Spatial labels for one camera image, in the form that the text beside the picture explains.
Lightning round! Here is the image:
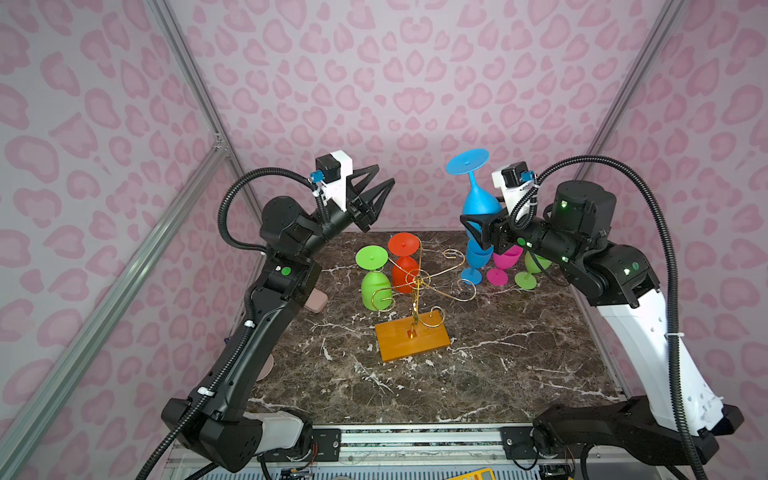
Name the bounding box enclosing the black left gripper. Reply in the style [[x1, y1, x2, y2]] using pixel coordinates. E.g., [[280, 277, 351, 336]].
[[298, 165, 392, 265]]

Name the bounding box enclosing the blue wine glass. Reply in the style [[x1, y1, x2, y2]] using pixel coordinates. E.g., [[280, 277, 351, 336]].
[[461, 238, 493, 285], [445, 148, 504, 232]]

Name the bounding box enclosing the blue wine glass front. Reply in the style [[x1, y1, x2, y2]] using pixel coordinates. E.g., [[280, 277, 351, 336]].
[[445, 148, 504, 232]]

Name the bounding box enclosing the magenta wine glass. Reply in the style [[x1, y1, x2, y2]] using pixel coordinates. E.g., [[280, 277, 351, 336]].
[[486, 245, 524, 286]]

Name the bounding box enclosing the green wine glass front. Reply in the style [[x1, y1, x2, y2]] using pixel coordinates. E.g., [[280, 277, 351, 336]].
[[514, 252, 551, 290]]

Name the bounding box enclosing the green wine glass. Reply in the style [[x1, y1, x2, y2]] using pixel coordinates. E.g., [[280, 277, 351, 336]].
[[514, 252, 551, 290], [355, 245, 393, 311]]

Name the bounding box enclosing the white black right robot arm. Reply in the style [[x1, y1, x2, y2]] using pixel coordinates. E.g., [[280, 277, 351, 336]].
[[461, 180, 744, 466]]

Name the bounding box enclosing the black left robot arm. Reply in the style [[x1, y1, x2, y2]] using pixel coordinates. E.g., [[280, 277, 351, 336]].
[[138, 156, 395, 479]]

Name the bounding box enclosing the red wine glass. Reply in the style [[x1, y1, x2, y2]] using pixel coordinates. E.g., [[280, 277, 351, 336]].
[[388, 232, 421, 294]]

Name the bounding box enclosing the green wine glass back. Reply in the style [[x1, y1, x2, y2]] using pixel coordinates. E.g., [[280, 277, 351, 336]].
[[355, 245, 393, 311]]

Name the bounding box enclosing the pink rectangular case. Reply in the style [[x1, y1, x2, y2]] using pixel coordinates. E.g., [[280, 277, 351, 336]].
[[304, 289, 329, 313]]

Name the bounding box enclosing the pink pen cup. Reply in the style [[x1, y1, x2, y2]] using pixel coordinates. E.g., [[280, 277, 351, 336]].
[[256, 354, 275, 382]]

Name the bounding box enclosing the yellow plastic object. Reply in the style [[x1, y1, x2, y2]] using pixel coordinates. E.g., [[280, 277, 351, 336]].
[[447, 468, 496, 480]]

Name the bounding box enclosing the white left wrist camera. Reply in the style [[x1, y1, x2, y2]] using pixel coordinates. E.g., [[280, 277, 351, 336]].
[[309, 150, 353, 212]]

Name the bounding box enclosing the right black corrugated cable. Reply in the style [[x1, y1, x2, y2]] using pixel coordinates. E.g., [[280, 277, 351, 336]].
[[509, 155, 709, 480]]

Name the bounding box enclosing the black corrugated cable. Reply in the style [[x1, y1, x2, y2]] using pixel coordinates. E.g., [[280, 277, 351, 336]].
[[134, 167, 328, 480], [509, 155, 709, 480]]

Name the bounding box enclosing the gold wire glass rack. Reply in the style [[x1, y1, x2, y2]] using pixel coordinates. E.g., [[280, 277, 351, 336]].
[[375, 235, 477, 363]]

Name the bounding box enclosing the left black corrugated cable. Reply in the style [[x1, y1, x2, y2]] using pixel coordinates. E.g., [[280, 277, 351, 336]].
[[134, 167, 328, 480]]

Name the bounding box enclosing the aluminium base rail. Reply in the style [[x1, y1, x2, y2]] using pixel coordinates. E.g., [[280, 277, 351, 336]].
[[161, 422, 655, 480]]

